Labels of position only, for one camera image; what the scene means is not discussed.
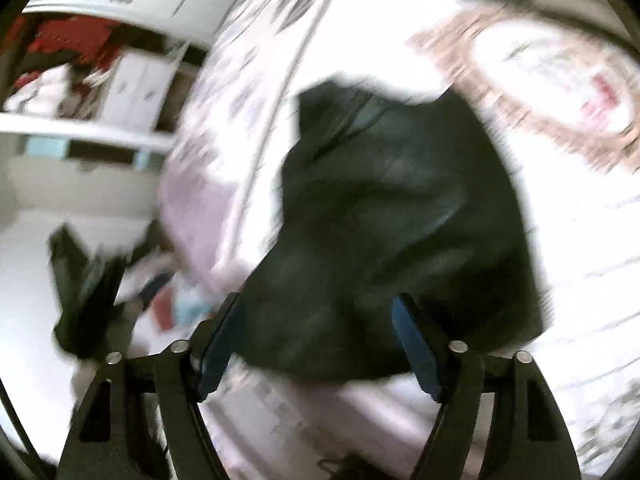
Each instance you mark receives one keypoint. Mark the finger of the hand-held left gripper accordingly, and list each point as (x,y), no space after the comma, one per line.
(150,287)

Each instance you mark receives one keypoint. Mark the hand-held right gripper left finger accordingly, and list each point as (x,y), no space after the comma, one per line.
(220,342)

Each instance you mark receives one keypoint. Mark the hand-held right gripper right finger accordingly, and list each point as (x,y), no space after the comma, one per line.
(415,350)

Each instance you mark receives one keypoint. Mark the black leather jacket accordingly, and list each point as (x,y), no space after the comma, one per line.
(390,240)

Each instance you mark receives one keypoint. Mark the red hanging clothes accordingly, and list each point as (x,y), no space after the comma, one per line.
(70,35)

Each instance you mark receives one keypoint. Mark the bed with beige headboard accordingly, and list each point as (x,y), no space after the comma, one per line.
(210,240)

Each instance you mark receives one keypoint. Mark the floral mauve blanket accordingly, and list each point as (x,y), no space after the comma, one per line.
(200,200)

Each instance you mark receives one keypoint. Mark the white quilted mat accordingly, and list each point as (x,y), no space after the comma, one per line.
(575,260)

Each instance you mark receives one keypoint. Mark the white drawer cabinet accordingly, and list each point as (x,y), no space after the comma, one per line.
(137,87)

